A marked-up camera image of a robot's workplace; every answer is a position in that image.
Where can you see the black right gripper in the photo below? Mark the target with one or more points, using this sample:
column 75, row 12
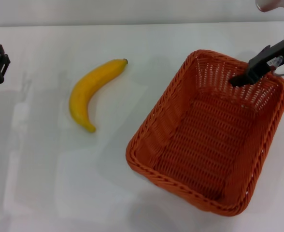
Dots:
column 265, row 62

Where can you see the orange woven plastic basket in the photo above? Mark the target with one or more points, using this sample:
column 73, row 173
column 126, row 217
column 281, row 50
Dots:
column 204, row 145

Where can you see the yellow banana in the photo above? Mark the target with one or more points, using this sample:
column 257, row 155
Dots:
column 84, row 91

